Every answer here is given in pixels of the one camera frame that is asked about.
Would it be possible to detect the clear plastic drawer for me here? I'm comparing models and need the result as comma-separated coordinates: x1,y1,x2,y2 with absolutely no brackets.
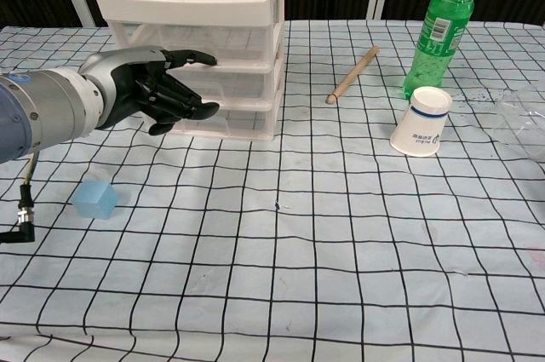
106,20,282,72

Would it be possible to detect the wooden stick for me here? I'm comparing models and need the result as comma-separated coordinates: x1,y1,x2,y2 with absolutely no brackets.
325,45,380,105

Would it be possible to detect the white compartment organizer tray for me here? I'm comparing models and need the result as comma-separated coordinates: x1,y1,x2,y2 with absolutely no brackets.
93,0,285,142

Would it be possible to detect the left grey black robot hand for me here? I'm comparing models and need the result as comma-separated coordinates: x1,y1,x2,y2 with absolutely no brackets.
78,45,221,136

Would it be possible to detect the checked white tablecloth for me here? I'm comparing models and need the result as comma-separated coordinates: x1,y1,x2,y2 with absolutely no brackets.
0,19,545,362

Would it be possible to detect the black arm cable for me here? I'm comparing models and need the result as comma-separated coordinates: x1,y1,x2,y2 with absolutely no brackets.
0,152,39,246

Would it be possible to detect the small blue foam cube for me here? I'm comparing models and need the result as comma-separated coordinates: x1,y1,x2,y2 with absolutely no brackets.
70,179,119,221

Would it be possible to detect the clear plastic container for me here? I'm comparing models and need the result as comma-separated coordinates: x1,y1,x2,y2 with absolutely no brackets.
489,80,545,158

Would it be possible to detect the white paper cup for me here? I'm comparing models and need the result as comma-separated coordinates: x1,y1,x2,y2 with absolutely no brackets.
389,85,453,158

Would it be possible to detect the green plastic bottle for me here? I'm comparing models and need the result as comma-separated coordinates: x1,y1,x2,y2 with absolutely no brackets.
402,0,476,101

